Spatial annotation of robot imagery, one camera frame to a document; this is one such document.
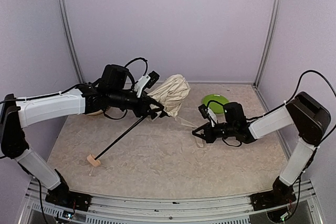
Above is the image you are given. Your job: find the right aluminium frame post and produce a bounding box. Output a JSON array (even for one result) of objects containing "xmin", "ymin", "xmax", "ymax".
[{"xmin": 254, "ymin": 0, "xmax": 281, "ymax": 90}]

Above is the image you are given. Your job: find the aluminium frame post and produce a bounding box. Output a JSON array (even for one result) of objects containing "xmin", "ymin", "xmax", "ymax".
[
  {"xmin": 254, "ymin": 0, "xmax": 281, "ymax": 90},
  {"xmin": 57, "ymin": 0, "xmax": 85, "ymax": 83}
]

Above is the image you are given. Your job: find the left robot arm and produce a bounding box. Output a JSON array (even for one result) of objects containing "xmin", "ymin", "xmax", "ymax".
[{"xmin": 1, "ymin": 65, "xmax": 164, "ymax": 211}]

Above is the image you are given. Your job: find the left aluminium frame post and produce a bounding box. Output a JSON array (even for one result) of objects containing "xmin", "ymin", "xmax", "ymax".
[{"xmin": 57, "ymin": 0, "xmax": 85, "ymax": 83}]

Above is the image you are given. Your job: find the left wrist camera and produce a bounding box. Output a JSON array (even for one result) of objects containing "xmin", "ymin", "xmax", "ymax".
[{"xmin": 133, "ymin": 71, "xmax": 160, "ymax": 98}]

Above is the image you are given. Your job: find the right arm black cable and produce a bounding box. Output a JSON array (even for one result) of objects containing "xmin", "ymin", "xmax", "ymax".
[{"xmin": 286, "ymin": 70, "xmax": 336, "ymax": 141}]

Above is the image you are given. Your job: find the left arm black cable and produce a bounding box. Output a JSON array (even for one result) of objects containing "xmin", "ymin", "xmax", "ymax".
[{"xmin": 124, "ymin": 56, "xmax": 149, "ymax": 78}]

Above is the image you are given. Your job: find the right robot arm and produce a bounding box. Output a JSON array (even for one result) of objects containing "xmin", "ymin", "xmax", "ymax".
[{"xmin": 192, "ymin": 92, "xmax": 331, "ymax": 211}]

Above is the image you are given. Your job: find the beige round plate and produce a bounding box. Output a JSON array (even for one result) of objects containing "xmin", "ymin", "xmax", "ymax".
[{"xmin": 87, "ymin": 110, "xmax": 103, "ymax": 116}]

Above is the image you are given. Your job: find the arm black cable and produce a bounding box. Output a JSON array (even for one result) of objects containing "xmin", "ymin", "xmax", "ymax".
[
  {"xmin": 124, "ymin": 56, "xmax": 149, "ymax": 78},
  {"xmin": 286, "ymin": 70, "xmax": 336, "ymax": 141}
]

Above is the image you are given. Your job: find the green flat plate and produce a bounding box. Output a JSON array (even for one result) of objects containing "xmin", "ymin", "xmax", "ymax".
[{"xmin": 202, "ymin": 94, "xmax": 229, "ymax": 114}]

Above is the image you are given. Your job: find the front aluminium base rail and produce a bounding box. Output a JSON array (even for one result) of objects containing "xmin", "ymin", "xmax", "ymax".
[{"xmin": 16, "ymin": 180, "xmax": 325, "ymax": 223}]

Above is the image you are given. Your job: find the beige folding umbrella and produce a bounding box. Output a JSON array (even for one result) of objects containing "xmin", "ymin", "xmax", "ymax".
[{"xmin": 87, "ymin": 74, "xmax": 197, "ymax": 176}]

